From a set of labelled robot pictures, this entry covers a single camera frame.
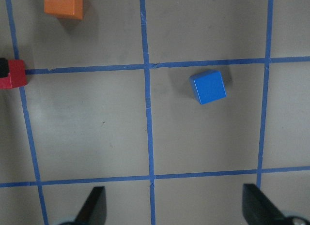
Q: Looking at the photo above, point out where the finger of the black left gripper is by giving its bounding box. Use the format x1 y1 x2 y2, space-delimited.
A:
0 58 10 78

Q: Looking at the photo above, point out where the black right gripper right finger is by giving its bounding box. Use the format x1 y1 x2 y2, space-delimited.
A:
242 184 286 225

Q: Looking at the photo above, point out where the red wooden block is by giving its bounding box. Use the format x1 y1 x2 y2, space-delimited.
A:
0 60 27 89

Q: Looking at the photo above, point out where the orange wooden block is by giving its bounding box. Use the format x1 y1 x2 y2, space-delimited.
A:
44 0 83 20

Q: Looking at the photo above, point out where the blue wooden block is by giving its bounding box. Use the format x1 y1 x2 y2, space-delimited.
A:
189 70 227 105

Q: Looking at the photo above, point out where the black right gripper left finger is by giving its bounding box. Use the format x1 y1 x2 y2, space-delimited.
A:
74 186 107 225

